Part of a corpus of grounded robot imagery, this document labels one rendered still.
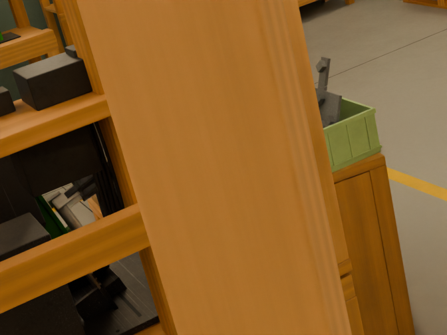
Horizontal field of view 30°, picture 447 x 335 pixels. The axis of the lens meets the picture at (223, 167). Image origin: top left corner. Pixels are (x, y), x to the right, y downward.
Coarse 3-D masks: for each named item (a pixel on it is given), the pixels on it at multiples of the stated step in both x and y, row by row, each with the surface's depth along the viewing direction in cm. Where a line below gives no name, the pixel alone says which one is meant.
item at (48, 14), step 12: (48, 0) 745; (60, 0) 707; (300, 0) 815; (312, 0) 822; (324, 0) 886; (348, 0) 848; (48, 12) 748; (60, 12) 710; (48, 24) 752; (60, 24) 718; (60, 36) 758; (60, 48) 761
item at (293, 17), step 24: (72, 0) 171; (288, 0) 195; (72, 24) 177; (288, 24) 196; (96, 72) 177; (312, 96) 204; (312, 120) 206; (120, 168) 187; (120, 192) 195; (336, 216) 217; (336, 240) 219; (144, 264) 201; (168, 312) 200
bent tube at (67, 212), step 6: (60, 192) 215; (54, 198) 216; (60, 210) 215; (66, 210) 215; (66, 216) 214; (72, 216) 214; (66, 222) 214; (72, 222) 214; (78, 222) 214; (72, 228) 214
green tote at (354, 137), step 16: (352, 112) 311; (368, 112) 296; (336, 128) 292; (352, 128) 296; (368, 128) 299; (336, 144) 294; (352, 144) 297; (368, 144) 300; (336, 160) 296; (352, 160) 299
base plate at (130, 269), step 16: (128, 256) 250; (128, 272) 240; (80, 288) 238; (128, 288) 231; (144, 288) 229; (128, 304) 223; (144, 304) 222; (80, 320) 222; (96, 320) 220; (112, 320) 218; (128, 320) 216; (144, 320) 214
